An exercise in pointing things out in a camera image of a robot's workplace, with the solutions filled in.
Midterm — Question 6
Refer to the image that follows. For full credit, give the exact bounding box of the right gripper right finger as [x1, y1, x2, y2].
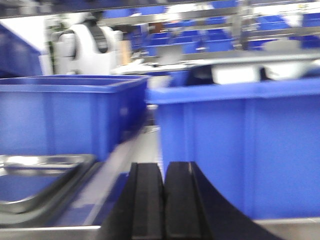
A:
[164, 161, 279, 240]

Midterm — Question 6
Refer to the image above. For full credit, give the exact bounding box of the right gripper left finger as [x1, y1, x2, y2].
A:
[100, 163, 165, 240]

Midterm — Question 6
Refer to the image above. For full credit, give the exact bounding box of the silver tray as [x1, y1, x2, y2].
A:
[0, 154, 96, 214]
[0, 162, 101, 228]

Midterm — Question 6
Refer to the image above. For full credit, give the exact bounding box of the large blue crate behind tray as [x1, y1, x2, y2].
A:
[146, 77, 320, 219]

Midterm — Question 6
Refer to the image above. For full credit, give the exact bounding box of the blue crate upper left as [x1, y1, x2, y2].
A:
[0, 75, 149, 161]

